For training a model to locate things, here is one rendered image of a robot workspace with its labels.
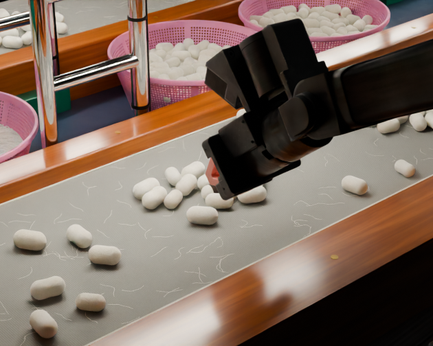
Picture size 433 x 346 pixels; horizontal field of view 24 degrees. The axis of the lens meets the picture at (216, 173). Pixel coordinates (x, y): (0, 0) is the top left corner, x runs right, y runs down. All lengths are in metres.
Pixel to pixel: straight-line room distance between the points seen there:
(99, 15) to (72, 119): 0.31
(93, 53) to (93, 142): 0.36
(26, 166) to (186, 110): 0.26
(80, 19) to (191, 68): 0.31
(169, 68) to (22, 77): 0.23
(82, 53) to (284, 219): 0.59
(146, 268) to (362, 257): 0.24
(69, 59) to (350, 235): 0.68
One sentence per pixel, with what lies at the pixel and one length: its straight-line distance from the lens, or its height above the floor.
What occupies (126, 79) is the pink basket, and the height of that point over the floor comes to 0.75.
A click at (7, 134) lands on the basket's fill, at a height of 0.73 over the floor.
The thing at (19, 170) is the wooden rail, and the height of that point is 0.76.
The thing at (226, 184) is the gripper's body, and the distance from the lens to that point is 1.03.
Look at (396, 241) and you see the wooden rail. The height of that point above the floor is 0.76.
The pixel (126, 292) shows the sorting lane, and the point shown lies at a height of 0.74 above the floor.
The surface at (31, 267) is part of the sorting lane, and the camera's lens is 1.13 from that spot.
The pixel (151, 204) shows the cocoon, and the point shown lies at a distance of 1.21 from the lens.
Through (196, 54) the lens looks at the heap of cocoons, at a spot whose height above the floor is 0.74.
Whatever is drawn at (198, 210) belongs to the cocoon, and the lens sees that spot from 1.18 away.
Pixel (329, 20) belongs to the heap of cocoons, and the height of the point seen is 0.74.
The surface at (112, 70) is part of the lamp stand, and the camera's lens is 1.36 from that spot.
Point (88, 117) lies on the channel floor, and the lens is 1.61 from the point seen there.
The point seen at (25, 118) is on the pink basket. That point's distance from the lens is 1.44.
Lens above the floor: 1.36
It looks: 29 degrees down
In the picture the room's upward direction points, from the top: straight up
